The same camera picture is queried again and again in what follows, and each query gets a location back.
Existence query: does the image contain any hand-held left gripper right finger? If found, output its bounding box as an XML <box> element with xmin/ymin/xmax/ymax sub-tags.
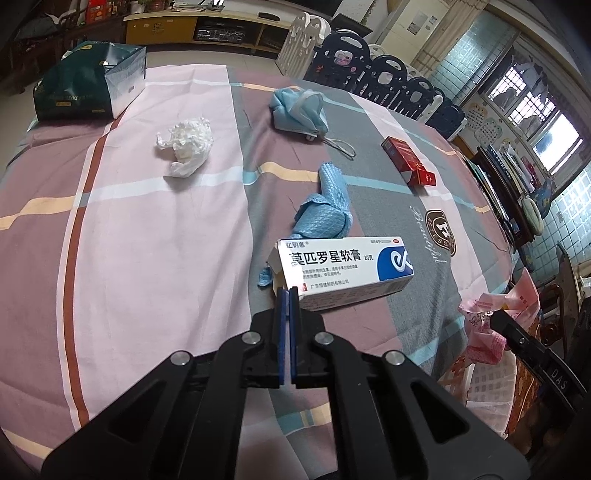
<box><xmin>290</xmin><ymin>286</ymin><xmax>532</xmax><ymax>480</ymax></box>

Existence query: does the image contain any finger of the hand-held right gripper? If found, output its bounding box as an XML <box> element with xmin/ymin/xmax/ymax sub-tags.
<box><xmin>489</xmin><ymin>309</ymin><xmax>550</xmax><ymax>368</ymax></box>

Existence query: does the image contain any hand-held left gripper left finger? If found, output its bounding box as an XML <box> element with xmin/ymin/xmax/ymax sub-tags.
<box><xmin>41</xmin><ymin>286</ymin><xmax>291</xmax><ymax>480</ymax></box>

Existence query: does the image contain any white trash bin with bag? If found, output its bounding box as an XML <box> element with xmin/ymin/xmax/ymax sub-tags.
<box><xmin>438</xmin><ymin>270</ymin><xmax>541</xmax><ymax>416</ymax></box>

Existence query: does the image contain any white medicine box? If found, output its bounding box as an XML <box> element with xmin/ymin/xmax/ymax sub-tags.
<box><xmin>269</xmin><ymin>235</ymin><xmax>415</xmax><ymax>311</ymax></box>

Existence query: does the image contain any wooden chair with red cushion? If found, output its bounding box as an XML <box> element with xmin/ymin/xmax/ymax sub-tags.
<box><xmin>508</xmin><ymin>244</ymin><xmax>591</xmax><ymax>444</ymax></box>

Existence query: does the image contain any green cushion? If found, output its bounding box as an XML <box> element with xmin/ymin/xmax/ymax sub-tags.
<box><xmin>522</xmin><ymin>194</ymin><xmax>546</xmax><ymax>236</ymax></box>

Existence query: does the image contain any blue cloth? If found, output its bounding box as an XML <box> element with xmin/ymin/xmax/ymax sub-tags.
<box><xmin>259</xmin><ymin>161</ymin><xmax>354</xmax><ymax>289</ymax></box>

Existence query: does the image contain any plaid tablecloth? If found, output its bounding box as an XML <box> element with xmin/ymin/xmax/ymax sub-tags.
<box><xmin>0</xmin><ymin>62</ymin><xmax>515</xmax><ymax>462</ymax></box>

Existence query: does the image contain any stack of books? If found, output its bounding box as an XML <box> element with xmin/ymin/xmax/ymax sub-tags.
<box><xmin>475</xmin><ymin>143</ymin><xmax>541</xmax><ymax>195</ymax></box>

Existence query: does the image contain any red cigarette box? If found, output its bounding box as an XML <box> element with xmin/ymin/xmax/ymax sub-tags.
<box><xmin>381</xmin><ymin>137</ymin><xmax>437</xmax><ymax>186</ymax></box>

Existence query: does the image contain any white crumpled tissue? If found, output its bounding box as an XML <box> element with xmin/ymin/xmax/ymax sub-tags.
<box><xmin>156</xmin><ymin>117</ymin><xmax>214</xmax><ymax>178</ymax></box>

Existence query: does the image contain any window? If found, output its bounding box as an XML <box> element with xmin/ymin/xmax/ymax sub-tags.
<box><xmin>480</xmin><ymin>60</ymin><xmax>583</xmax><ymax>171</ymax></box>

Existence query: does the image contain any blue face mask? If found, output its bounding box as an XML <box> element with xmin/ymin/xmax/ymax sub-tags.
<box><xmin>269</xmin><ymin>85</ymin><xmax>357</xmax><ymax>160</ymax></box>

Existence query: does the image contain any navy white playpen fence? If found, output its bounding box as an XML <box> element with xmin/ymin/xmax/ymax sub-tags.
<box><xmin>276</xmin><ymin>11</ymin><xmax>467</xmax><ymax>141</ymax></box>

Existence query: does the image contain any black audio amplifier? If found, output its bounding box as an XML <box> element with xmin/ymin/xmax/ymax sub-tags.
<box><xmin>193</xmin><ymin>25</ymin><xmax>252</xmax><ymax>47</ymax></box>

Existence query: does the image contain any black monitor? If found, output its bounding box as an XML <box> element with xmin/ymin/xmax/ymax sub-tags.
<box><xmin>330</xmin><ymin>13</ymin><xmax>372</xmax><ymax>40</ymax></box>

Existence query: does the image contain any white standing air conditioner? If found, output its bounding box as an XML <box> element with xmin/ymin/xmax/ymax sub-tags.
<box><xmin>369</xmin><ymin>0</ymin><xmax>451</xmax><ymax>61</ymax></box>

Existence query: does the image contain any yellow television cabinet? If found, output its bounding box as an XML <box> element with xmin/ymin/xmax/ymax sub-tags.
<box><xmin>122</xmin><ymin>4</ymin><xmax>301</xmax><ymax>58</ymax></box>

